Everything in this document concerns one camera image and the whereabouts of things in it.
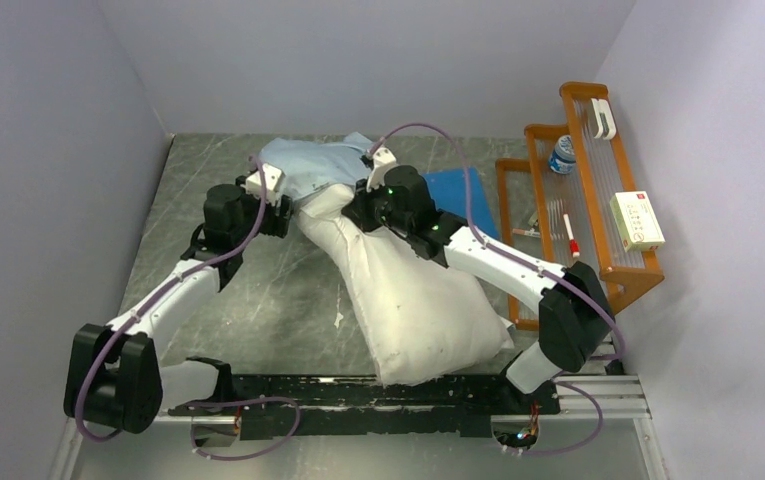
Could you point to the pink white pen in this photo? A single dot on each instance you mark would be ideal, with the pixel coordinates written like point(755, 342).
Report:
point(533, 233)

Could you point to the white pillow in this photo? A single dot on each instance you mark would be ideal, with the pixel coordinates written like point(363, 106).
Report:
point(419, 320)

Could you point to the small water bottle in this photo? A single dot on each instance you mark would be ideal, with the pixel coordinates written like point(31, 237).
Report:
point(562, 159)

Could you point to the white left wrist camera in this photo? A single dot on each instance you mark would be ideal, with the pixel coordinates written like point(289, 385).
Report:
point(272, 180)

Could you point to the white hook clip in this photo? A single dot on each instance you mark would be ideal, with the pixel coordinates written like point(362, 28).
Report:
point(601, 120)

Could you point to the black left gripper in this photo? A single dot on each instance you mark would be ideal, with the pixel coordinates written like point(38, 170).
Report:
point(277, 225)

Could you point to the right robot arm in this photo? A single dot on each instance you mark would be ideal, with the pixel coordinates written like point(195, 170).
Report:
point(573, 313)

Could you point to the blue plastic folder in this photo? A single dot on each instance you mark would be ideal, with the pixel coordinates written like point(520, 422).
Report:
point(448, 190)

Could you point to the red-capped white marker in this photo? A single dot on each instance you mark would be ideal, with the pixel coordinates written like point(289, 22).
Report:
point(572, 242)

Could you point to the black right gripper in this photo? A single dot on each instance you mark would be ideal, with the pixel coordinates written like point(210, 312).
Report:
point(357, 209)

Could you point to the white red box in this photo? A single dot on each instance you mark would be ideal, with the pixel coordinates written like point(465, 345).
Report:
point(636, 221)

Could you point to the orange tiered shelf rack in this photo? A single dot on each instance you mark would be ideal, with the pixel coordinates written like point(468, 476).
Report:
point(602, 169)

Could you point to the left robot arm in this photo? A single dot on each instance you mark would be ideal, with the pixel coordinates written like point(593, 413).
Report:
point(115, 381)

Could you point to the aluminium frame rail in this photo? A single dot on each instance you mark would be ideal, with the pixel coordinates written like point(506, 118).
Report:
point(604, 430)

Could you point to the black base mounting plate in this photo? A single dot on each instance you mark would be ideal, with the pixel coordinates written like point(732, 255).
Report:
point(267, 406)

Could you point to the light blue pillowcase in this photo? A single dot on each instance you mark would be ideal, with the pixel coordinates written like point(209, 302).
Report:
point(309, 167)

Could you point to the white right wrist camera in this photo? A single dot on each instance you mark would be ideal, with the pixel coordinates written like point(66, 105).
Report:
point(382, 161)

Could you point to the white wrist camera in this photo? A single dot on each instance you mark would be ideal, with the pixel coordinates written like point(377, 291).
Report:
point(382, 161)
point(272, 180)

